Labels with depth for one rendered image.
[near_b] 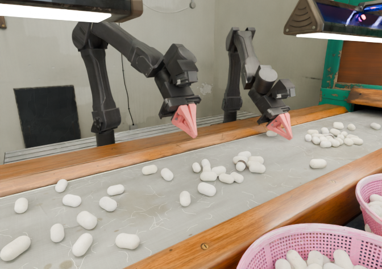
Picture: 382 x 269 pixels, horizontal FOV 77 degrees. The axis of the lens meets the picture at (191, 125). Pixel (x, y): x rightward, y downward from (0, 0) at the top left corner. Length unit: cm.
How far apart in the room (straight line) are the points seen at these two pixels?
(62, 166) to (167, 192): 24
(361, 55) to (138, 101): 200
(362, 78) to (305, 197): 96
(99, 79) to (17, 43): 163
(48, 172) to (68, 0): 40
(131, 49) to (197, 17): 236
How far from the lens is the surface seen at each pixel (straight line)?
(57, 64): 243
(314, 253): 40
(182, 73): 56
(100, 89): 83
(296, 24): 58
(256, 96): 82
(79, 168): 60
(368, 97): 129
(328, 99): 142
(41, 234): 46
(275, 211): 42
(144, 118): 272
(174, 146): 67
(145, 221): 43
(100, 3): 29
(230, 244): 35
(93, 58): 84
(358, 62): 137
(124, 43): 73
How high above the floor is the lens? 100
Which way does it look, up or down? 16 degrees down
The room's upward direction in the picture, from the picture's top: straight up
